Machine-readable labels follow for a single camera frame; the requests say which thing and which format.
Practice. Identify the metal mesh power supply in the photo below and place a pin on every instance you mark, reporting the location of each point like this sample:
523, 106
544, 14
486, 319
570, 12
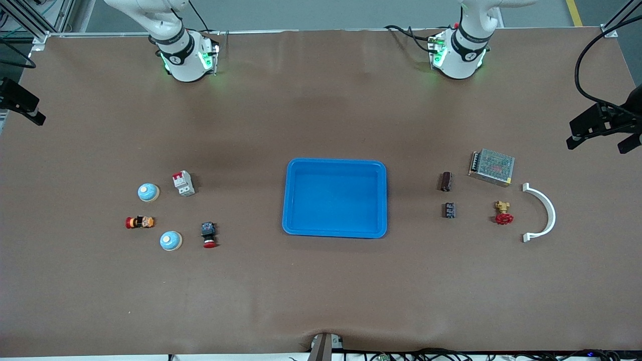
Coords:
492, 167

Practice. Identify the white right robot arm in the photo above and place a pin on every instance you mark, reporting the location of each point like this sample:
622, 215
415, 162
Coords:
183, 60

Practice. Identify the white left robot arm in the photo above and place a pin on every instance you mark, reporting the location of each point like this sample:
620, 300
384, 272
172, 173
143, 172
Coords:
464, 55

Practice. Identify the tall brown electrolytic capacitor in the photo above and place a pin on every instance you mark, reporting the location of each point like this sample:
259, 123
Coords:
446, 181

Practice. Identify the gray table edge bracket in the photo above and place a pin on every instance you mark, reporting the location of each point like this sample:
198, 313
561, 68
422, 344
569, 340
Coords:
323, 348

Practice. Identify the aluminium frame post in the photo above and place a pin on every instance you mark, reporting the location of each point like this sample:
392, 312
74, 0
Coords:
37, 39
609, 32

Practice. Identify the black red emergency button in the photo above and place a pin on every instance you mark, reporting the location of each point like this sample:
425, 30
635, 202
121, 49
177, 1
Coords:
208, 231

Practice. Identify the blue plastic tray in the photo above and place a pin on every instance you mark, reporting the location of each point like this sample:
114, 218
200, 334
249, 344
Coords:
333, 200

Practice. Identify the short dark electrolytic capacitor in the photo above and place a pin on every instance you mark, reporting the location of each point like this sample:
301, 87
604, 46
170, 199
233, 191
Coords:
449, 210

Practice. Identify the blue dome call bell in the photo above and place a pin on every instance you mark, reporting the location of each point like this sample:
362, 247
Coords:
170, 241
148, 192

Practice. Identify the white curved pipe clamp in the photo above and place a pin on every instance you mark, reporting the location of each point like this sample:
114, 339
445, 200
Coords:
552, 214

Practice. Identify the orange emergency stop button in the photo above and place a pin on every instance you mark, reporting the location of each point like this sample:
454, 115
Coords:
141, 222

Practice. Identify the white red circuit breaker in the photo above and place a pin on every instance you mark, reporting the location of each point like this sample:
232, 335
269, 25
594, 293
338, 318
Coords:
183, 183

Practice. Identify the brass valve red handwheel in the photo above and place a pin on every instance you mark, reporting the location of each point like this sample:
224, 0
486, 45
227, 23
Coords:
503, 218

